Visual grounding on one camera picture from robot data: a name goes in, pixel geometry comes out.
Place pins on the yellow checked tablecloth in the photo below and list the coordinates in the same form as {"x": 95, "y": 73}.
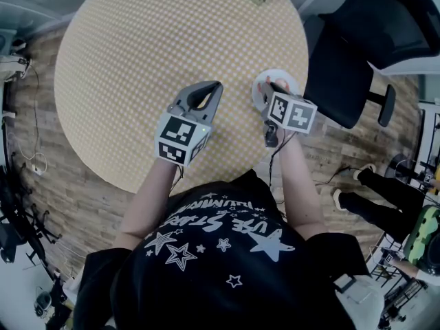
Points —
{"x": 154, "y": 64}

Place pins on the black star print t-shirt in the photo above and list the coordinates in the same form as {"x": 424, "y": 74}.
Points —
{"x": 223, "y": 270}

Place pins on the black office chair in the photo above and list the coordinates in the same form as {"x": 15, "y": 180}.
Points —
{"x": 343, "y": 64}

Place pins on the black round stand base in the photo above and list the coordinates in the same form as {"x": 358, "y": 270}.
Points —
{"x": 398, "y": 165}

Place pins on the person's left forearm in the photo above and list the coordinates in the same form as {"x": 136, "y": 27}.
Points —
{"x": 151, "y": 198}

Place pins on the green and black backpack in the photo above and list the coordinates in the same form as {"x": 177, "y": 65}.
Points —
{"x": 423, "y": 236}

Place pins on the person's right forearm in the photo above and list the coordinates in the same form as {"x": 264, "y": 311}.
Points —
{"x": 299, "y": 184}

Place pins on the grey waist pouch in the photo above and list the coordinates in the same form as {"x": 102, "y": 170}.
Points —
{"x": 361, "y": 297}

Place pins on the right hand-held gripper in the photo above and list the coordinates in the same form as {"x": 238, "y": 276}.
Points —
{"x": 292, "y": 113}

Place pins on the white plate with red food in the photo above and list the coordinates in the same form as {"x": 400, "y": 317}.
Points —
{"x": 292, "y": 79}

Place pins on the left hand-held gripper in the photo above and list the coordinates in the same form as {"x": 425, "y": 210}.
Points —
{"x": 175, "y": 132}

